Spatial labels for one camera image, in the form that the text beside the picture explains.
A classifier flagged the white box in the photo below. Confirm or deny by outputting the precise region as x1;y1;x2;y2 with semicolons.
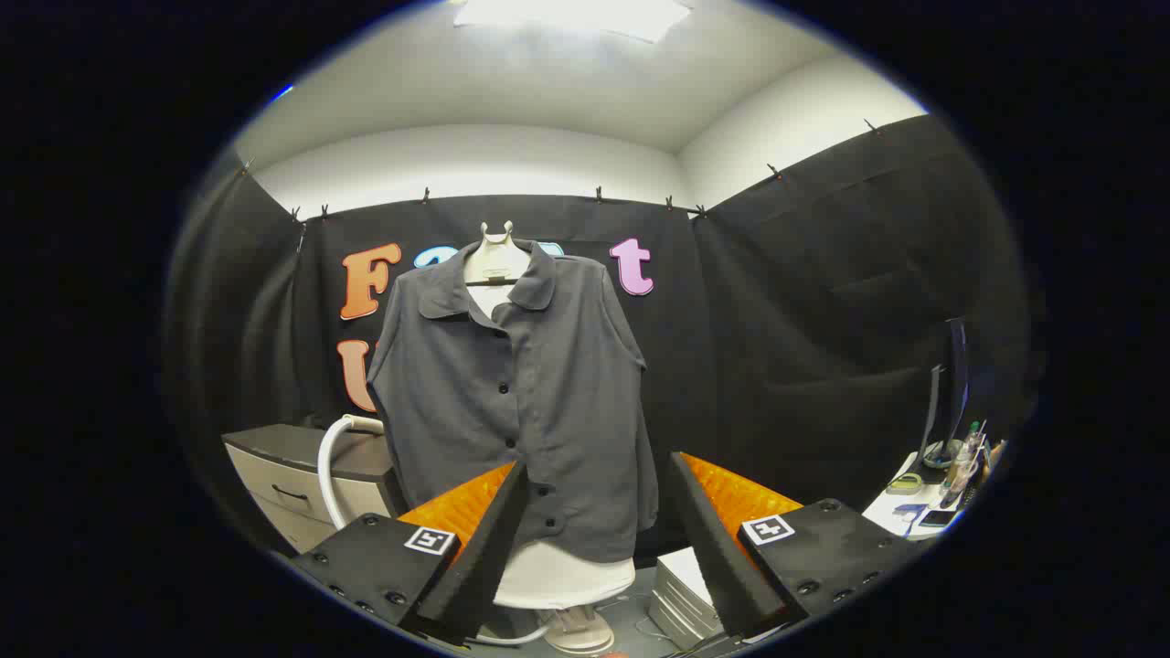
649;547;728;652

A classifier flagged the white garment steamer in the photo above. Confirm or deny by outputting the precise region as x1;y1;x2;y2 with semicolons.
316;414;386;531

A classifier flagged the ceiling light panel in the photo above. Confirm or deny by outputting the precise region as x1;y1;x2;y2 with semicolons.
452;0;693;44

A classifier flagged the white side desk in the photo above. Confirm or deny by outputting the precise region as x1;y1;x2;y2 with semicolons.
862;451;970;542

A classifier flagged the row of backdrop clips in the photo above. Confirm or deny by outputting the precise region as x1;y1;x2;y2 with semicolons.
242;119;883;225

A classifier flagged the white mannequin torso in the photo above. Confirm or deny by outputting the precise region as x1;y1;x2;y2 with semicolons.
463;221;637;654

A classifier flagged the beige cabinet with dark top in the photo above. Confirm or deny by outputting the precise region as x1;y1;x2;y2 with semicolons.
222;423;408;554

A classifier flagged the black monitor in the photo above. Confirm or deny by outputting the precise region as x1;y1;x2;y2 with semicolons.
919;315;972;462

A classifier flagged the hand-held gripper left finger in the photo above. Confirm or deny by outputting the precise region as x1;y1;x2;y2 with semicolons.
291;460;531;645

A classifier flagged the clear bottle with green cap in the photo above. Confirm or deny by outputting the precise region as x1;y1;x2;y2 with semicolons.
949;420;986;487

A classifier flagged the dark grey button shirt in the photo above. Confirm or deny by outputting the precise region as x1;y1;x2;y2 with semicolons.
366;239;659;563

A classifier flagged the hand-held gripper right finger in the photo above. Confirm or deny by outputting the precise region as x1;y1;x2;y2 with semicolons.
670;451;924;641

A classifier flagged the black backdrop cloth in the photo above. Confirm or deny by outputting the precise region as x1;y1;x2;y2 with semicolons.
165;114;1038;558

